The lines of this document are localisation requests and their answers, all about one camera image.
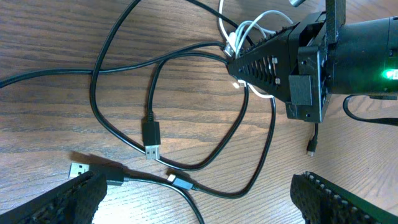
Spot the white USB cable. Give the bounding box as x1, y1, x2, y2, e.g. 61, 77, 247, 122
217, 0, 295, 100

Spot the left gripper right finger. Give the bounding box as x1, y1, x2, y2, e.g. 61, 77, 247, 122
290, 171, 397, 224

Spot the black USB cable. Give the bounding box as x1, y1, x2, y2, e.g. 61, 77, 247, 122
0, 0, 259, 172
68, 83, 320, 224

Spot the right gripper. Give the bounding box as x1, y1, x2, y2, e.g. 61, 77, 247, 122
228, 12, 397, 123

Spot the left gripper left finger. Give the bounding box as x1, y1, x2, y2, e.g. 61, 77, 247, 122
1, 171, 108, 223

